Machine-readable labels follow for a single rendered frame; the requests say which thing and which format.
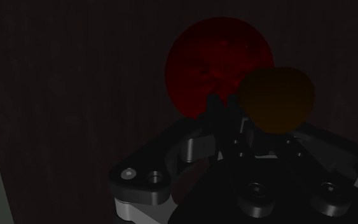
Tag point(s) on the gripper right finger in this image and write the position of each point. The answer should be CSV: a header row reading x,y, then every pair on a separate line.
x,y
327,149

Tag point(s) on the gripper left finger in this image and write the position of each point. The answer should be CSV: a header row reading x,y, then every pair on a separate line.
x,y
154,161

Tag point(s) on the orange round fruit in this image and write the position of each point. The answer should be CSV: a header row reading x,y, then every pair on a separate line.
x,y
278,99

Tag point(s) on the dark wooden table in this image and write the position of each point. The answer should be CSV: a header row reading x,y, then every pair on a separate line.
x,y
73,77

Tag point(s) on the dark red round object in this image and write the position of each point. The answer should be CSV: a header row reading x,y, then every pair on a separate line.
x,y
203,56

